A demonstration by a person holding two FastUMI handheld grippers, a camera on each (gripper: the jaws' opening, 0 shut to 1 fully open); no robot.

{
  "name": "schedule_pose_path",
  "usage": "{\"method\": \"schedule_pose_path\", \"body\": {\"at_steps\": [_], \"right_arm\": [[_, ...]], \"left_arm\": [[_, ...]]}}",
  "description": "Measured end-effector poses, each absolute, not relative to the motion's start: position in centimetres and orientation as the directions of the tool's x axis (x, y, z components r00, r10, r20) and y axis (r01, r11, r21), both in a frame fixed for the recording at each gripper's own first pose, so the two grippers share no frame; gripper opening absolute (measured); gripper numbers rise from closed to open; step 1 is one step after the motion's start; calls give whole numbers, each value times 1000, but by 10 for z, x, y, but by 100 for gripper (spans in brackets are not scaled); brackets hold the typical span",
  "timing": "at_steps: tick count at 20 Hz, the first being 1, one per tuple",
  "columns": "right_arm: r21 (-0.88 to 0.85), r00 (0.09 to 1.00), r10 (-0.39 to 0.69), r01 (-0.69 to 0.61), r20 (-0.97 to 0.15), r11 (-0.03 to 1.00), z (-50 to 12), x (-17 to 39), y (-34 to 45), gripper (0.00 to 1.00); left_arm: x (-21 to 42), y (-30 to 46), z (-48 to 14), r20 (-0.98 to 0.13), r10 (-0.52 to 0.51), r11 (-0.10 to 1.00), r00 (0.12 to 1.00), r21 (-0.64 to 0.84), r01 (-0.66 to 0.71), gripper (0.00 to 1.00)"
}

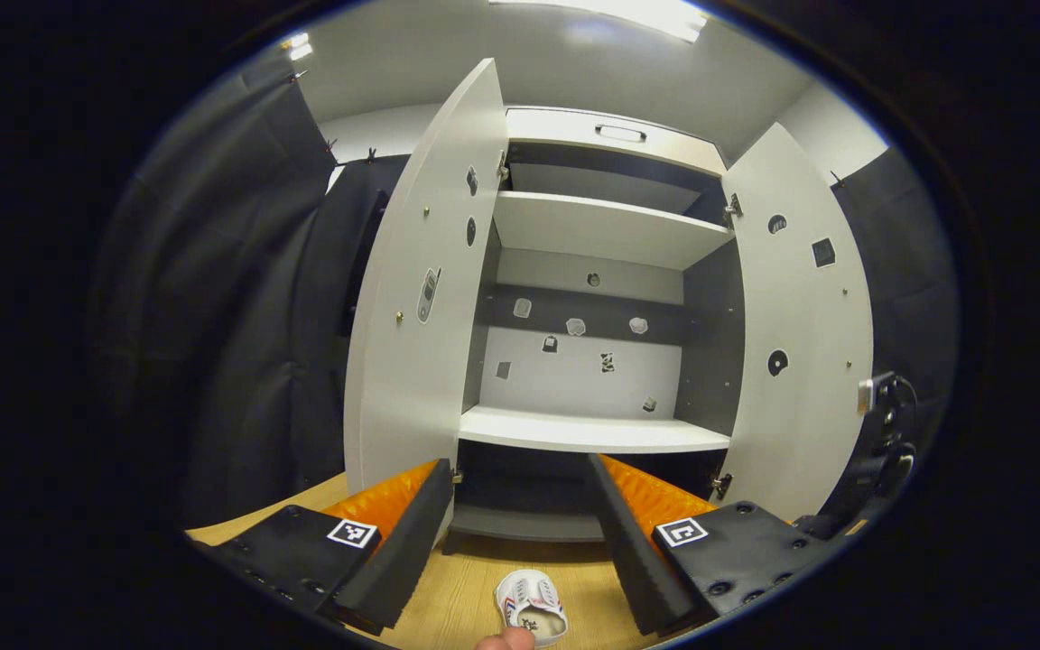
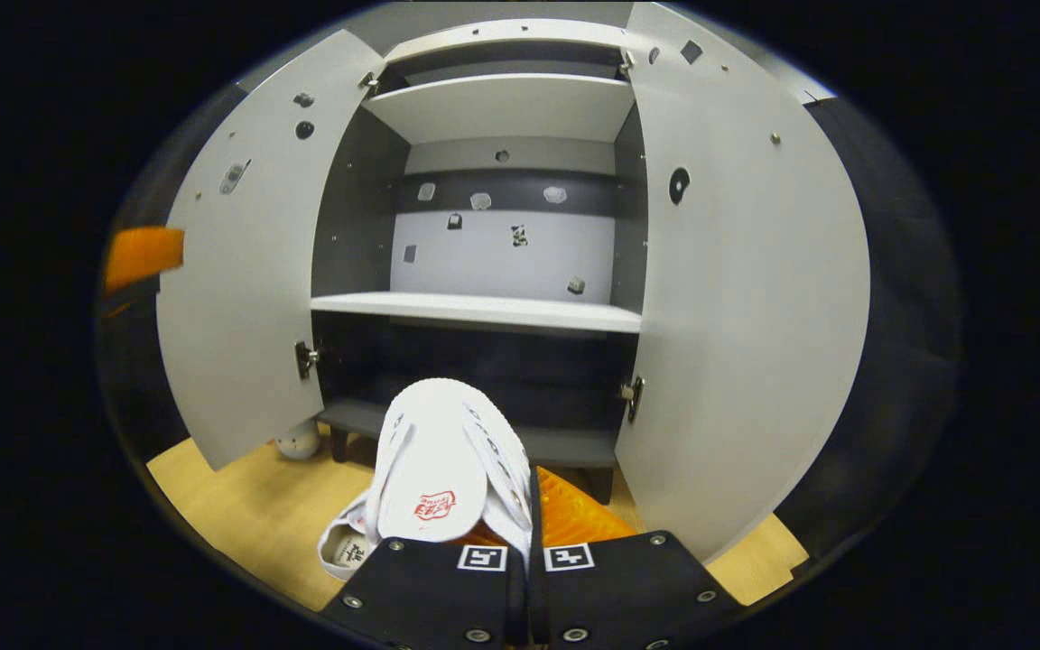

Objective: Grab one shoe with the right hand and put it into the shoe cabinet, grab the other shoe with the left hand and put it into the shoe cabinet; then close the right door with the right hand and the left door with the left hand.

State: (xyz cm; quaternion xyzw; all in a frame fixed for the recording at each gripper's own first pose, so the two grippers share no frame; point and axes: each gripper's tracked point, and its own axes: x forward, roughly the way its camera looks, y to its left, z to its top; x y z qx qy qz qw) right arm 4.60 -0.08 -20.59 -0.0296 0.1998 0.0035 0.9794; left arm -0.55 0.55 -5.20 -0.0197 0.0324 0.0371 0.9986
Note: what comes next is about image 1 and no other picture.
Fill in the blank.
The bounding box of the white door with camera sticker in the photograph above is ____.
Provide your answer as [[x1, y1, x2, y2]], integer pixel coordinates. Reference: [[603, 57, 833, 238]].
[[344, 58, 510, 496]]

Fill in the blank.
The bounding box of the white door with headphone sticker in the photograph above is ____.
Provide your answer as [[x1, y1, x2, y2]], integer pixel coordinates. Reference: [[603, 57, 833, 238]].
[[714, 122, 875, 525]]

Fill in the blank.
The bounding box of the white shoe cabinet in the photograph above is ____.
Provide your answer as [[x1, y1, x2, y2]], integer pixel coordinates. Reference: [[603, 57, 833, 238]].
[[448, 107, 747, 543]]

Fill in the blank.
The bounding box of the black backdrop cloth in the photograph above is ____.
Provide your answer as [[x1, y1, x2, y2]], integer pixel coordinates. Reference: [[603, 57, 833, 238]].
[[91, 59, 413, 534], [831, 144, 961, 525]]

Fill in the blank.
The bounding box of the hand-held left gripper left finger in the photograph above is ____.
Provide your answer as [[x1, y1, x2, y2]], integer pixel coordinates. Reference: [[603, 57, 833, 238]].
[[188, 458, 455, 637]]

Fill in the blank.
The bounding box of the white canvas shoe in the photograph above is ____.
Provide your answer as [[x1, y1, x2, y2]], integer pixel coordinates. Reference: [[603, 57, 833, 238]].
[[494, 569, 569, 647]]

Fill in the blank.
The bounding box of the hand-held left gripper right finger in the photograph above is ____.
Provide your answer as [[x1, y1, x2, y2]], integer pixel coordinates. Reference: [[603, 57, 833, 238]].
[[587, 452, 832, 637]]

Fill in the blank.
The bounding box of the white cabinet drawer front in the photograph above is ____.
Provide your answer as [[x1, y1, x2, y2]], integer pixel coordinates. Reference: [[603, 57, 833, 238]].
[[505, 107, 727, 177]]

